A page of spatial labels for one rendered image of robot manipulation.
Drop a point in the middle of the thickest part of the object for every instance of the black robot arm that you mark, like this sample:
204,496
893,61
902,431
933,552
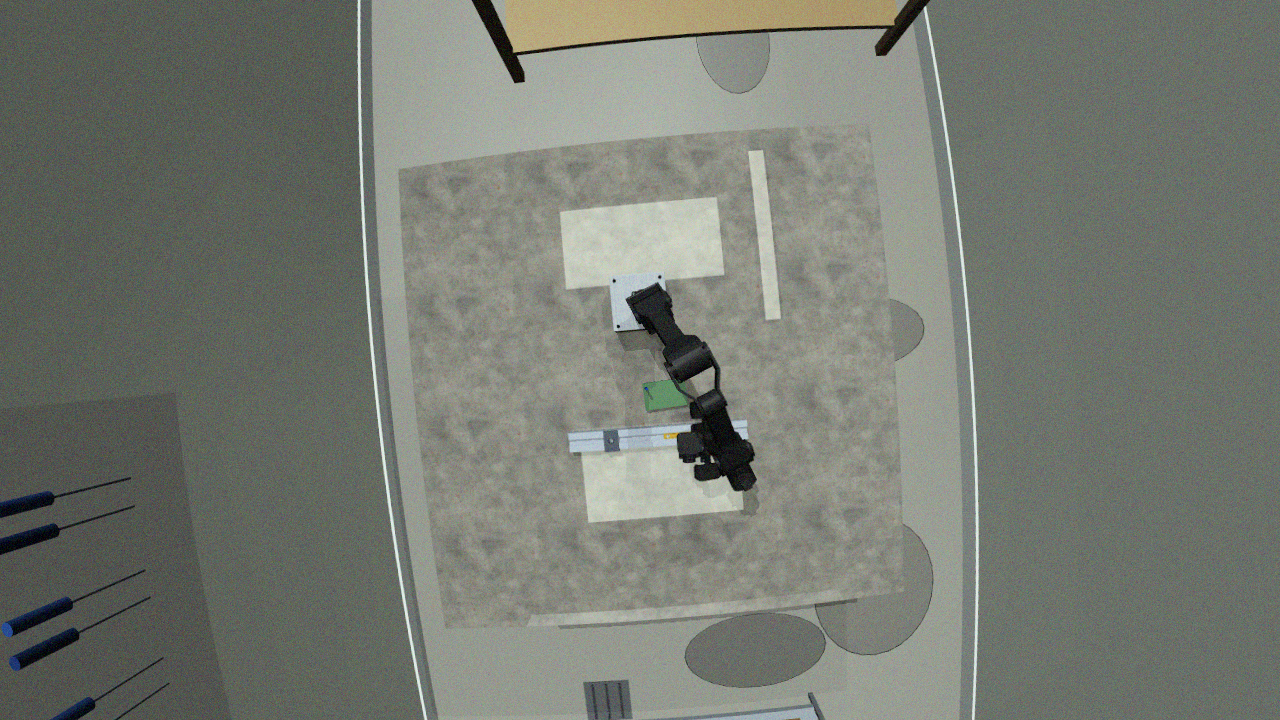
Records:
687,356

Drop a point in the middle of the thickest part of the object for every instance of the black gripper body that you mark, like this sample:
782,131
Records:
708,470

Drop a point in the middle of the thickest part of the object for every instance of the grey aluminum rail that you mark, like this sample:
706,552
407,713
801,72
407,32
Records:
636,437

